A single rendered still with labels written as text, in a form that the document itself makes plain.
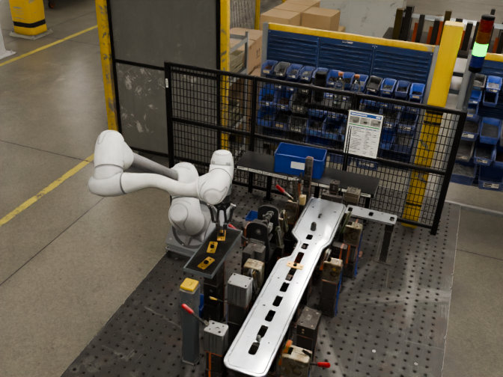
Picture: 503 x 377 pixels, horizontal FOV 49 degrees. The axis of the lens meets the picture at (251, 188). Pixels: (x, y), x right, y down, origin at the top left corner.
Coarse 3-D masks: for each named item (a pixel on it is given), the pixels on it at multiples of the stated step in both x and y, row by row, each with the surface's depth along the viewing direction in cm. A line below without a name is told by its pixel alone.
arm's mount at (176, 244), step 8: (200, 200) 328; (208, 208) 326; (168, 232) 328; (176, 232) 327; (208, 232) 322; (168, 240) 327; (176, 240) 326; (184, 240) 324; (192, 240) 323; (168, 248) 330; (176, 248) 327; (184, 248) 324; (192, 248) 321
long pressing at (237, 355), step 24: (312, 216) 313; (336, 216) 314; (312, 240) 293; (312, 264) 276; (264, 288) 259; (288, 288) 260; (264, 312) 246; (288, 312) 246; (240, 336) 233; (264, 336) 234; (240, 360) 222; (264, 360) 223
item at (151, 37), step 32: (128, 0) 479; (160, 0) 467; (192, 0) 456; (224, 0) 443; (128, 32) 495; (160, 32) 482; (192, 32) 470; (224, 32) 457; (128, 64) 511; (160, 64) 498; (192, 64) 486; (224, 64) 471; (128, 96) 528; (160, 96) 514; (192, 96) 502; (224, 96) 486; (128, 128) 547; (160, 128) 532; (192, 128) 520; (192, 160) 537
